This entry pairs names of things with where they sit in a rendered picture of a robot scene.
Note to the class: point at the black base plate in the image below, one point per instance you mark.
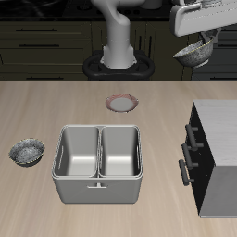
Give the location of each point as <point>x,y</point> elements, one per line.
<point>92,68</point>

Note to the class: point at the white two-bin basket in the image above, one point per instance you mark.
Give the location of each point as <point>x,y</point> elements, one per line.
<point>97,185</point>

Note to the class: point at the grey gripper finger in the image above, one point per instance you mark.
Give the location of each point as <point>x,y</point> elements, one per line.
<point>202,37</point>
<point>217,34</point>

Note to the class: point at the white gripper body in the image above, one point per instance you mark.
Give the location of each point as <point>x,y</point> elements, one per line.
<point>203,19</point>

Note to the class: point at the white plate with pink rim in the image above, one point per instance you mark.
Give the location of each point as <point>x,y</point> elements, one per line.
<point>122,103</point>

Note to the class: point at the dark kitchen cupboards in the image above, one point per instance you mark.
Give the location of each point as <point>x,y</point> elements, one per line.
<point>43,46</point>

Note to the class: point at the dark cabinet with white top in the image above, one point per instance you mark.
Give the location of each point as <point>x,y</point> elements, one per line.
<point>220,135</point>

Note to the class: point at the grey speckled bowl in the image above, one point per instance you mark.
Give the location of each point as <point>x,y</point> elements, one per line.
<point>195,55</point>
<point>26,152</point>

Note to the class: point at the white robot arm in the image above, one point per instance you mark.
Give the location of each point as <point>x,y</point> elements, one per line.
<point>118,40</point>

